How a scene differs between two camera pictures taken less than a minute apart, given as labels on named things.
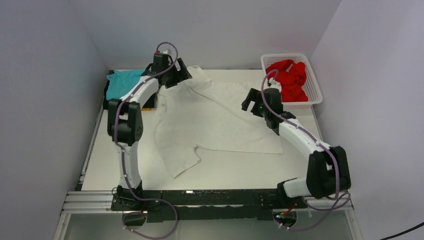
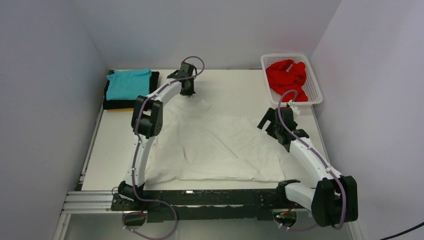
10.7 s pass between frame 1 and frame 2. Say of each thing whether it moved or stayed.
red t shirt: stayed
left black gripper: moved
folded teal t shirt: stayed
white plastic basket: stayed
